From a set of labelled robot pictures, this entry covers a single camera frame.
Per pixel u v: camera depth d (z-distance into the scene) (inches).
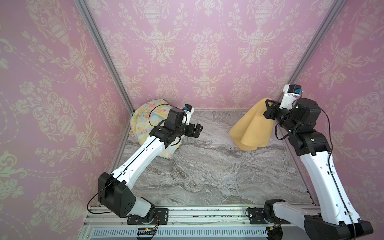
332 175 15.5
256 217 28.7
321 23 29.7
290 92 20.6
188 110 26.4
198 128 27.5
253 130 27.7
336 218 14.2
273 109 21.6
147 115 40.5
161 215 29.4
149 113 40.1
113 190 15.7
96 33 30.7
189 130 27.0
